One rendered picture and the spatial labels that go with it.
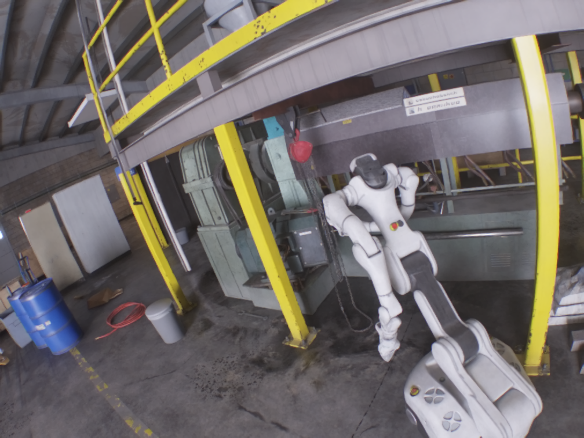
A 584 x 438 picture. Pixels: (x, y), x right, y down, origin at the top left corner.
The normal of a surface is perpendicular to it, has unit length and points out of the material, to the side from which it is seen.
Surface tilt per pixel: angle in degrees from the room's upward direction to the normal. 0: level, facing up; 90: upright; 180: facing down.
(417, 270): 49
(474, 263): 90
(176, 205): 90
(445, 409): 38
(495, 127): 90
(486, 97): 78
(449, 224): 90
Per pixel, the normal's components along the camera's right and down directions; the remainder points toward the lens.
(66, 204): 0.78, -0.07
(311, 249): -0.25, 0.37
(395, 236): 0.02, -0.42
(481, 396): -0.20, -0.79
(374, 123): -0.59, 0.22
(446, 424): -0.07, -0.59
